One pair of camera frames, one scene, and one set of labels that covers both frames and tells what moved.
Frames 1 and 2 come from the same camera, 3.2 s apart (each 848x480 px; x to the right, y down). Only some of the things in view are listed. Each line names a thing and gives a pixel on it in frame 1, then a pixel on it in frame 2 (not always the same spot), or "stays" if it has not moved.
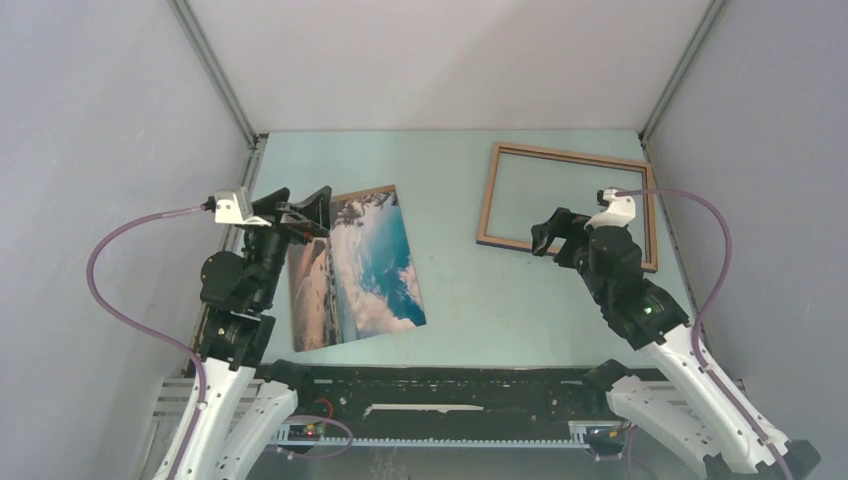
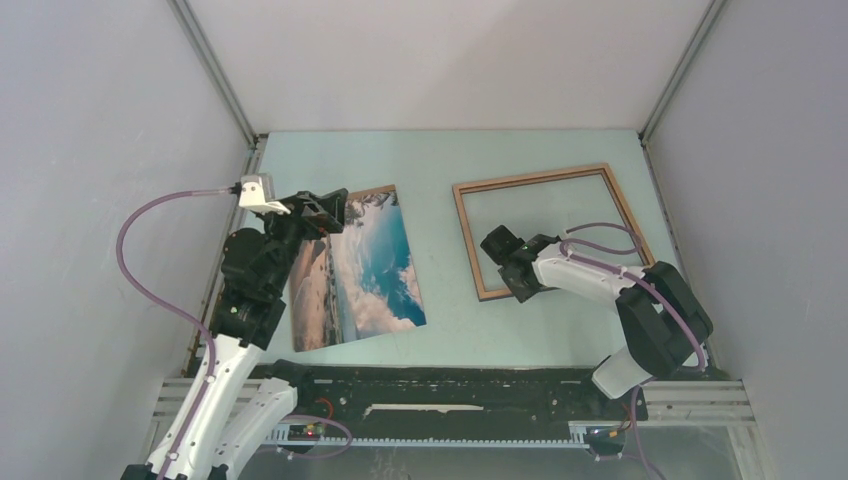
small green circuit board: x=305 y=432 stays
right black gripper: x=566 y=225 to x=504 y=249
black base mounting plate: x=451 y=398 stays
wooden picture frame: x=548 y=153 to x=458 y=190
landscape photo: x=358 y=281 stays
